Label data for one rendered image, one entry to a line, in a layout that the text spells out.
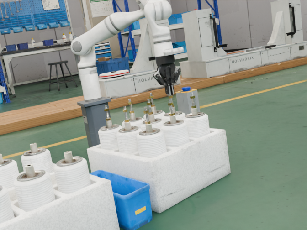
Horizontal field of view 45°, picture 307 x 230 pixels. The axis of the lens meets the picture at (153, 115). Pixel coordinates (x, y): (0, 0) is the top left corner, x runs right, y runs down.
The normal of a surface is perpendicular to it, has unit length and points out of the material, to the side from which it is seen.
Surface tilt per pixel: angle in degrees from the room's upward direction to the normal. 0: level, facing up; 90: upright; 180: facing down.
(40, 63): 90
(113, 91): 90
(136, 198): 92
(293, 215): 0
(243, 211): 0
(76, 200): 90
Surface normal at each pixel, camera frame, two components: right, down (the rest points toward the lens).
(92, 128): -0.33, 0.21
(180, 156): 0.66, 0.04
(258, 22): -0.89, 0.22
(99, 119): 0.43, 0.11
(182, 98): -0.73, 0.24
